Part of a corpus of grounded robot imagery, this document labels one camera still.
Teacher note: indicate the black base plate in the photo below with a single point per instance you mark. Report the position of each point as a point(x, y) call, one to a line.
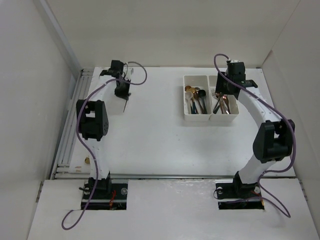
point(234, 196)
point(114, 199)

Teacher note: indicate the rose gold spoon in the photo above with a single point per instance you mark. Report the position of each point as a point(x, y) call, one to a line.
point(187, 87)

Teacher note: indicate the white plastic fork bin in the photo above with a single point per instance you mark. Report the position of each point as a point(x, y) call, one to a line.
point(219, 117)

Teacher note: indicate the aluminium front rail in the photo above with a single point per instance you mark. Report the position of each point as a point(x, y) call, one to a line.
point(79, 176)

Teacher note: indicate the black spoon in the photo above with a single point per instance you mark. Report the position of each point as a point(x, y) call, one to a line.
point(202, 96)

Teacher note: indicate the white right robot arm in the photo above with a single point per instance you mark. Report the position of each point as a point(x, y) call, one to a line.
point(274, 140)

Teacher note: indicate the rose gold fork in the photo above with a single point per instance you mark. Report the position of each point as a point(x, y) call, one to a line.
point(221, 104)

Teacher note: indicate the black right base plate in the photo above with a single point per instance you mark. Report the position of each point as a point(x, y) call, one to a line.
point(234, 196)

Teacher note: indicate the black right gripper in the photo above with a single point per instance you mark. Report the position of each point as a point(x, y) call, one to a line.
point(219, 88)

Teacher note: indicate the copper brown fork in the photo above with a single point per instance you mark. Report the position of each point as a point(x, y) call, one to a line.
point(226, 105)

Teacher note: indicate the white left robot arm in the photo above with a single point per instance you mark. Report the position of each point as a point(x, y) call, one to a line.
point(92, 122)

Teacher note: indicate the white plastic spoon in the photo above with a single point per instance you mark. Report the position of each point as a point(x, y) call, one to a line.
point(188, 97)

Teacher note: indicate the white plastic spoon bin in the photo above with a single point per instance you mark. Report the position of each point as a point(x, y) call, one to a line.
point(202, 82)

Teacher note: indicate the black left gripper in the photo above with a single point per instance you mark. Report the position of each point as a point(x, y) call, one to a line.
point(125, 95)

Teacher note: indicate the green handled gold spoon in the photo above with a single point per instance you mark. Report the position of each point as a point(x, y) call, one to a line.
point(87, 160)

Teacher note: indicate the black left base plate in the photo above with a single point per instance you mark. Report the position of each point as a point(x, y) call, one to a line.
point(114, 199)

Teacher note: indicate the aluminium side rail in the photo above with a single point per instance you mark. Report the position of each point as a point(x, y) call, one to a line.
point(65, 144)

